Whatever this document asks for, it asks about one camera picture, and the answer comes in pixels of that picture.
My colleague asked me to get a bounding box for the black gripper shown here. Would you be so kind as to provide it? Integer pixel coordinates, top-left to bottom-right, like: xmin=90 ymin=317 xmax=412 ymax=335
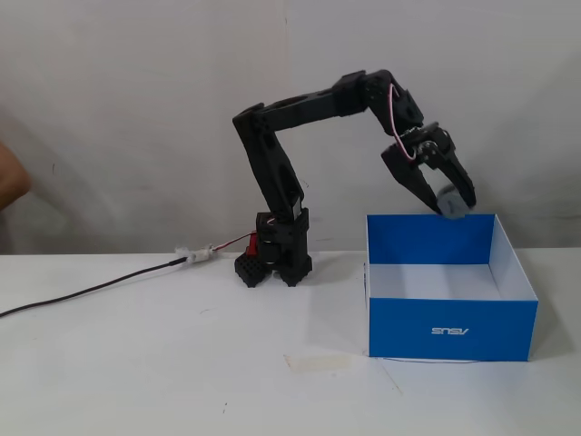
xmin=379 ymin=121 xmax=478 ymax=214

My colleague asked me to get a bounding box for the gray hollow cube block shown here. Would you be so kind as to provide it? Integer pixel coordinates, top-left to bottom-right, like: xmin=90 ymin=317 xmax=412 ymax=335
xmin=434 ymin=187 xmax=469 ymax=223

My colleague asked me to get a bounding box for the blue cardboard box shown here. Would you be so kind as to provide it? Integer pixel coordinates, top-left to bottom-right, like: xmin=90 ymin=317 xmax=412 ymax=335
xmin=364 ymin=213 xmax=540 ymax=362

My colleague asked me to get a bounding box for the white pink gripper servo cable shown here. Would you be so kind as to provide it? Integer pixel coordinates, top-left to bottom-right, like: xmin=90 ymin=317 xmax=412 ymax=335
xmin=387 ymin=81 xmax=419 ymax=164

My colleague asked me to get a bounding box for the red white base lead wire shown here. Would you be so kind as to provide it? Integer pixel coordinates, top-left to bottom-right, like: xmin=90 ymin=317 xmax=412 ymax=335
xmin=212 ymin=232 xmax=258 ymax=253

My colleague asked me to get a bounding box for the white taped cable connector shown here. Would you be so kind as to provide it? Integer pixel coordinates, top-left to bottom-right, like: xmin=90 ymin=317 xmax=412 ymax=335
xmin=174 ymin=243 xmax=220 ymax=266

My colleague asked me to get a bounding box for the black power cable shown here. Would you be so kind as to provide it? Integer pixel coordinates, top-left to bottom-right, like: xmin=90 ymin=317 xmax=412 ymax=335
xmin=0 ymin=256 xmax=190 ymax=319

